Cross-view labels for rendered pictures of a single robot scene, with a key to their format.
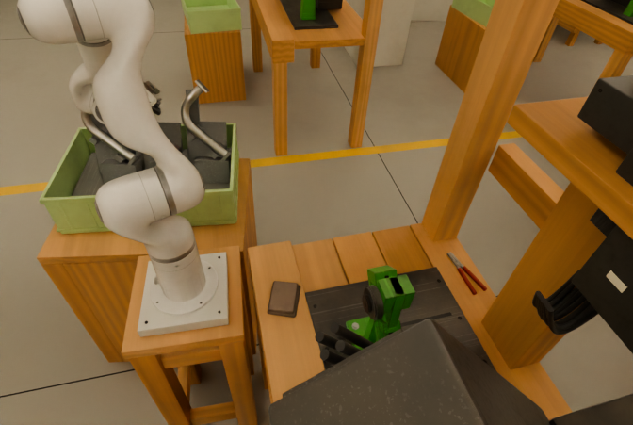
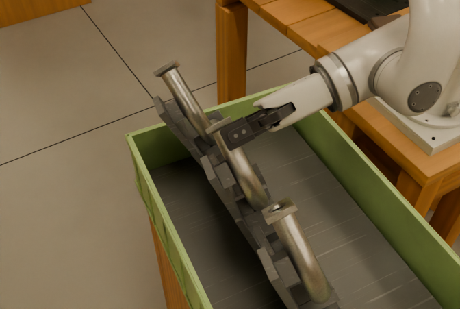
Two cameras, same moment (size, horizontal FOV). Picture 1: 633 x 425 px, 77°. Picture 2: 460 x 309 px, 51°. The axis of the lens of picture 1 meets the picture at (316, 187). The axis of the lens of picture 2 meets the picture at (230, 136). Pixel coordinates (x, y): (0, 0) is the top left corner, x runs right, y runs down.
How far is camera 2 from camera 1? 1.78 m
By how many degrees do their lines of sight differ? 71
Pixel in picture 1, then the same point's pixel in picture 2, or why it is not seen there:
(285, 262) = (347, 39)
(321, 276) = (338, 22)
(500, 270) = (107, 80)
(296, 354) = not seen: hidden behind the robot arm
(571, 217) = not seen: outside the picture
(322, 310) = (376, 9)
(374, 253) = (287, 1)
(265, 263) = not seen: hidden behind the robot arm
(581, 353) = (182, 41)
